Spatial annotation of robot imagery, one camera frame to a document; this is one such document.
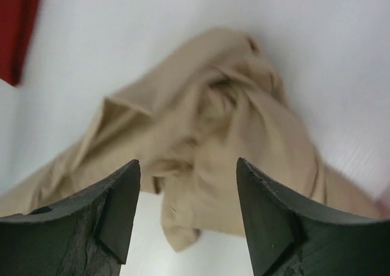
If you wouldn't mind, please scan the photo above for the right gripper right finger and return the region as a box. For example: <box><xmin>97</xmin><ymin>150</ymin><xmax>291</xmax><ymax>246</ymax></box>
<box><xmin>237</xmin><ymin>158</ymin><xmax>389</xmax><ymax>276</ymax></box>

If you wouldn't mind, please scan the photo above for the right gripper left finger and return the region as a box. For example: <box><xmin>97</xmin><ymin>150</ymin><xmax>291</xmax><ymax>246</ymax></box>
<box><xmin>1</xmin><ymin>160</ymin><xmax>141</xmax><ymax>276</ymax></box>

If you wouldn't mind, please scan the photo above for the beige t-shirt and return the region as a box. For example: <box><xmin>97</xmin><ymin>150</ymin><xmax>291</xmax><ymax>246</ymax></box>
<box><xmin>1</xmin><ymin>28</ymin><xmax>381</xmax><ymax>251</ymax></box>

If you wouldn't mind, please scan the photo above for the folded red t-shirt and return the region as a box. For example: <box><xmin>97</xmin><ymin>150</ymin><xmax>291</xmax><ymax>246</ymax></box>
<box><xmin>1</xmin><ymin>0</ymin><xmax>40</xmax><ymax>87</ymax></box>

